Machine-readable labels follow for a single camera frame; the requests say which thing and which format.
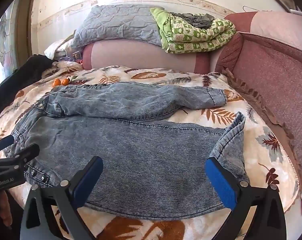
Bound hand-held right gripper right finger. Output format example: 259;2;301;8
205;157;287;240

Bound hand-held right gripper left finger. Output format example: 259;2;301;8
20;156;104;240

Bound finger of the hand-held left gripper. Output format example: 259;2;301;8
0;135;15;155
0;144;40;173

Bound blue-grey denim pants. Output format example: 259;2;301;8
3;82;250;221

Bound person's left hand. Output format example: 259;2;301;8
0;191;14;228

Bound black jacket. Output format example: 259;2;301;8
0;54;54;121

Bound leaf-printed fleece blanket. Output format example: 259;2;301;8
0;65;301;240

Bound stained glass window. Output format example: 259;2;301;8
0;0;22;88

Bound purple printed cloth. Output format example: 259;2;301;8
56;54;78;63

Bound white pillow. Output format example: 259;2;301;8
44;39;77;61

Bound pink ruffled cushioned headboard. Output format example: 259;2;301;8
214;11;302;188

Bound pink bolster cushion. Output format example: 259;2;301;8
82;41;217;74

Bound green printed folded quilt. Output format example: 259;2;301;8
150;7;237;54

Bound grey quilted pillow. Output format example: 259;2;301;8
69;5;165;48

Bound dark grey crumpled cloth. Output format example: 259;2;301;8
170;12;216;29

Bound brown wooden window frame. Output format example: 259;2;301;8
15;0;40;58

